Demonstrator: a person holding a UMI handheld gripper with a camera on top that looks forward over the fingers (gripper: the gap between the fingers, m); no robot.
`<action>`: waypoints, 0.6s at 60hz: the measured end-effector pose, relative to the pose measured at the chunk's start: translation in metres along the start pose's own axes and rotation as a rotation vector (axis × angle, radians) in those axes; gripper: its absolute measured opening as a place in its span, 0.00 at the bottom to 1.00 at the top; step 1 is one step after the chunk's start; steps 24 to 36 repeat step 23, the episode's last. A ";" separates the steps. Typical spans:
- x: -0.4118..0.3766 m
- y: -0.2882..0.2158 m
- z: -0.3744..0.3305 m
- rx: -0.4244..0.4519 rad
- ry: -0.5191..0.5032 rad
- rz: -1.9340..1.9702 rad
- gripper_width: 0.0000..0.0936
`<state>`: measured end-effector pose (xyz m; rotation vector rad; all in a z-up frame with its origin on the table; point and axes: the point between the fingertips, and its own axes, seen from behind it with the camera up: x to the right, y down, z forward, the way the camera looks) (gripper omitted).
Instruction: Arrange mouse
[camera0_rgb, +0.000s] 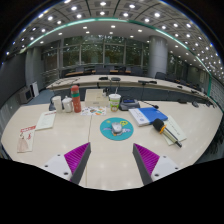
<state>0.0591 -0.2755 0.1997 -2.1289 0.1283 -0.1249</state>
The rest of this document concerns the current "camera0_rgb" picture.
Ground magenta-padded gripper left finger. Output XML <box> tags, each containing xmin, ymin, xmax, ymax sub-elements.
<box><xmin>42</xmin><ymin>142</ymin><xmax>92</xmax><ymax>185</ymax></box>

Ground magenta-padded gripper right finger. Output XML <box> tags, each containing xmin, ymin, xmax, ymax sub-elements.
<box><xmin>131</xmin><ymin>143</ymin><xmax>183</xmax><ymax>186</ymax></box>

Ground silver grey computer mouse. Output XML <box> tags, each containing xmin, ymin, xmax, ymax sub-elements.
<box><xmin>110</xmin><ymin>121</ymin><xmax>124</xmax><ymax>136</ymax></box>

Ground round teal cartoon mouse pad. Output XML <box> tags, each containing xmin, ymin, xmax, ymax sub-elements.
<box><xmin>99</xmin><ymin>116</ymin><xmax>135</xmax><ymax>142</ymax></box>

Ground black handheld microphone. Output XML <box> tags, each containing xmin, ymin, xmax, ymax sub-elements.
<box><xmin>152</xmin><ymin>117</ymin><xmax>183</xmax><ymax>149</ymax></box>

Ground white paper sheet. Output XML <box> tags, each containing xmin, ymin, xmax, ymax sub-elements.
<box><xmin>162</xmin><ymin>115</ymin><xmax>188</xmax><ymax>147</ymax></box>

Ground blue and white book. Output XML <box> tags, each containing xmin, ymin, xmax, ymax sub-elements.
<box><xmin>128</xmin><ymin>106</ymin><xmax>169</xmax><ymax>128</ymax></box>

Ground colourful sticker sheet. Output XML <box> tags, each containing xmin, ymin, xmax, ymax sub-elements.
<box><xmin>80</xmin><ymin>106</ymin><xmax>107</xmax><ymax>117</ymax></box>

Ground white printed booklet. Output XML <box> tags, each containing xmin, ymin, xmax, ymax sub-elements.
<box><xmin>34</xmin><ymin>110</ymin><xmax>57</xmax><ymax>131</ymax></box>

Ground white lidded mug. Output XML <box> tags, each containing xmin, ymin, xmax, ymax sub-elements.
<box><xmin>61</xmin><ymin>95</ymin><xmax>74</xmax><ymax>114</ymax></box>

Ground red and white fan leaflet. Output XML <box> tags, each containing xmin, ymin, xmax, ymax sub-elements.
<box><xmin>16</xmin><ymin>124</ymin><xmax>37</xmax><ymax>154</ymax></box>

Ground black desk microphone console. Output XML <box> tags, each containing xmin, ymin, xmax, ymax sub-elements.
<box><xmin>118</xmin><ymin>96</ymin><xmax>160</xmax><ymax>112</ymax></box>
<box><xmin>48</xmin><ymin>99</ymin><xmax>58</xmax><ymax>112</ymax></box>

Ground red bottle with green band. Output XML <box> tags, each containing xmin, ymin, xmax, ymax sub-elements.
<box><xmin>70</xmin><ymin>84</ymin><xmax>83</xmax><ymax>114</ymax></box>

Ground white open box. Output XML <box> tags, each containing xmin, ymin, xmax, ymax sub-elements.
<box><xmin>83</xmin><ymin>88</ymin><xmax>110</xmax><ymax>108</ymax></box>

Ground green printed paper cup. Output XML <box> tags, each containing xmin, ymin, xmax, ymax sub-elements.
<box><xmin>108</xmin><ymin>93</ymin><xmax>122</xmax><ymax>113</ymax></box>

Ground long curved conference desk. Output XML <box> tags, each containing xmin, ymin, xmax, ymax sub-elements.
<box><xmin>46</xmin><ymin>73</ymin><xmax>209</xmax><ymax>101</ymax></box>

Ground white standing appliance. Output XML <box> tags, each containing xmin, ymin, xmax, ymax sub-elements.
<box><xmin>29</xmin><ymin>81</ymin><xmax>40</xmax><ymax>98</ymax></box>

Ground group of ceiling lights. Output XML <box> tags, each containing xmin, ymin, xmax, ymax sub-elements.
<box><xmin>3</xmin><ymin>0</ymin><xmax>224</xmax><ymax>74</ymax></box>

